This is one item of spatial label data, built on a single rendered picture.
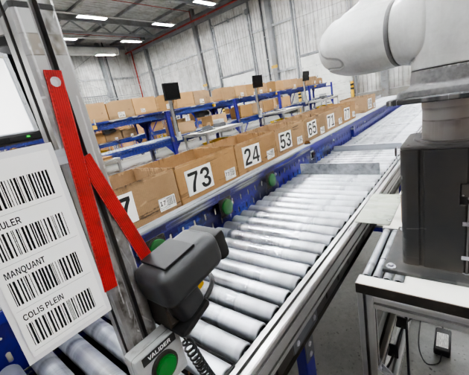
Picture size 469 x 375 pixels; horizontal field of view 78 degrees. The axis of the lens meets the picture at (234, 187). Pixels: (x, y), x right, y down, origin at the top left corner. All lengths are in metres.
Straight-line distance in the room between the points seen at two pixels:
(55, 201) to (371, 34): 0.74
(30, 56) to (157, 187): 0.84
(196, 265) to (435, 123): 0.64
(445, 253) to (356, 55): 0.54
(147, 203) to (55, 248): 0.79
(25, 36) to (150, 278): 0.27
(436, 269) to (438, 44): 0.52
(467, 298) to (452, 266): 0.09
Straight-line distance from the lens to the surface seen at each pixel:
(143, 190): 1.10
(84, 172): 0.34
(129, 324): 0.41
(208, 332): 0.76
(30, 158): 0.33
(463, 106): 0.81
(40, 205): 0.33
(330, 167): 1.80
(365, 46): 0.85
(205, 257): 0.38
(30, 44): 0.35
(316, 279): 0.87
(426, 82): 0.79
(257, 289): 0.86
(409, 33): 0.81
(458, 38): 0.78
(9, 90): 0.47
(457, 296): 0.85
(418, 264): 0.91
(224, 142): 1.83
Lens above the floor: 1.25
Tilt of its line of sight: 16 degrees down
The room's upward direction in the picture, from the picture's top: 11 degrees counter-clockwise
